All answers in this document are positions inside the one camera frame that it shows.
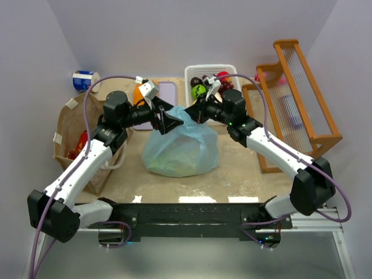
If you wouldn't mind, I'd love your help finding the blue plastic bag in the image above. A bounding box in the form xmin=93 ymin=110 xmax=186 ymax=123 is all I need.
xmin=141 ymin=106 xmax=219 ymax=178

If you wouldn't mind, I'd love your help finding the red snack packet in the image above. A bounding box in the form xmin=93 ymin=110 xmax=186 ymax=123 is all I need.
xmin=67 ymin=130 xmax=88 ymax=160

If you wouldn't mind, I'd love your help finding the brown paper grocery bag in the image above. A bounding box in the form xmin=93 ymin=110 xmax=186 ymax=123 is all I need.
xmin=53 ymin=94 xmax=127 ymax=195

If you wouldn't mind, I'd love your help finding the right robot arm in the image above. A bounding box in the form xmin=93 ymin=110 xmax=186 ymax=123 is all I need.
xmin=185 ymin=90 xmax=335 ymax=219

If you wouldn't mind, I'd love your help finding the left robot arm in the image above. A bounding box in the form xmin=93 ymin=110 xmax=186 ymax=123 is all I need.
xmin=27 ymin=91 xmax=183 ymax=243

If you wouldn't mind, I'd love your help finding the lavender cutting board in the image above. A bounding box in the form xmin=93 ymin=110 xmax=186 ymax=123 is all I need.
xmin=133 ymin=81 xmax=177 ymax=131

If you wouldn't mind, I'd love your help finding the orange sweet potato right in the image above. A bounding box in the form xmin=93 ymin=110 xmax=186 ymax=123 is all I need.
xmin=133 ymin=80 xmax=160 ymax=107

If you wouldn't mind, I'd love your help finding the purple grape bunch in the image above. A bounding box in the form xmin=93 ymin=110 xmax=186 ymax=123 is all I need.
xmin=201 ymin=75 xmax=234 ymax=94

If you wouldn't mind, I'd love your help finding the dark mangosteen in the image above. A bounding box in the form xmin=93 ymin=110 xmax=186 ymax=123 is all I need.
xmin=189 ymin=77 xmax=203 ymax=88

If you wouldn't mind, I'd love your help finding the red yellow peach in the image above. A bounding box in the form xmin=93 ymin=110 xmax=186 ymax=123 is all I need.
xmin=217 ymin=71 xmax=231 ymax=81

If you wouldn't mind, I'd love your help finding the white plastic basket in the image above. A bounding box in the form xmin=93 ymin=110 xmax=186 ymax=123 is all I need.
xmin=184 ymin=64 xmax=244 ymax=126

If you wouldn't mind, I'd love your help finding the toilet paper roll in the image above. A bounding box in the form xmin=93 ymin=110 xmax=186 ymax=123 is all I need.
xmin=72 ymin=70 xmax=100 ymax=92

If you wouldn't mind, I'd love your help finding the wooden rack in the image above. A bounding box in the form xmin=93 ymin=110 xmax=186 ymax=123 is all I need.
xmin=242 ymin=39 xmax=342 ymax=159

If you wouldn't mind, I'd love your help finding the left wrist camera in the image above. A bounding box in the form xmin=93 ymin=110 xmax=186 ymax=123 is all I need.
xmin=135 ymin=76 xmax=160 ymax=107

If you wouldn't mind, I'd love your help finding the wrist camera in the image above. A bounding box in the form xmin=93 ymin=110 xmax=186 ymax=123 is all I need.
xmin=135 ymin=76 xmax=160 ymax=107
xmin=202 ymin=76 xmax=221 ymax=101

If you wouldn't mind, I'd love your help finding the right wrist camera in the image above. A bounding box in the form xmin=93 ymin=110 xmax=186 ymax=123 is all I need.
xmin=202 ymin=76 xmax=221 ymax=101

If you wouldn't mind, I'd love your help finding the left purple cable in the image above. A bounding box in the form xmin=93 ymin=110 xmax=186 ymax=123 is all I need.
xmin=28 ymin=74 xmax=143 ymax=279

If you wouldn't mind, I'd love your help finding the purple cable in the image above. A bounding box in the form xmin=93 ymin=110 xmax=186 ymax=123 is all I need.
xmin=214 ymin=74 xmax=352 ymax=223
xmin=28 ymin=74 xmax=143 ymax=279

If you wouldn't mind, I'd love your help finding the black base frame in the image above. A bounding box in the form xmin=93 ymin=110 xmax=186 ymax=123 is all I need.
xmin=88 ymin=203 xmax=292 ymax=248

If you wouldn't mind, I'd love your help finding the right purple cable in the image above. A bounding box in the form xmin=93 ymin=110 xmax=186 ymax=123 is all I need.
xmin=214 ymin=74 xmax=352 ymax=223

